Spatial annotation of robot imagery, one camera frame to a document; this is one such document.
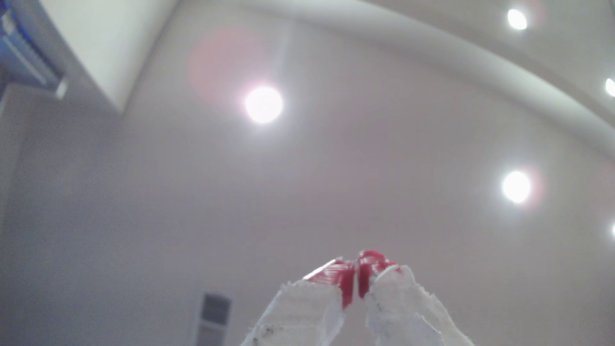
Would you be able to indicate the grey slatted air vent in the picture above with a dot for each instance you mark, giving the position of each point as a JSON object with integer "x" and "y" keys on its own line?
{"x": 214, "y": 319}

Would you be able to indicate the round recessed ceiling light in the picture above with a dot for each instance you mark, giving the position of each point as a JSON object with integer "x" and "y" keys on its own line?
{"x": 516, "y": 187}
{"x": 264, "y": 104}
{"x": 610, "y": 87}
{"x": 517, "y": 19}

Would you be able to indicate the blue window blind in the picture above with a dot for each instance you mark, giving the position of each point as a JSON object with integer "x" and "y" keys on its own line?
{"x": 21, "y": 50}

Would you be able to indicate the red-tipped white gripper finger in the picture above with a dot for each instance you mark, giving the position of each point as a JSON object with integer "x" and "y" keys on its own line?
{"x": 307, "y": 310}
{"x": 399, "y": 307}

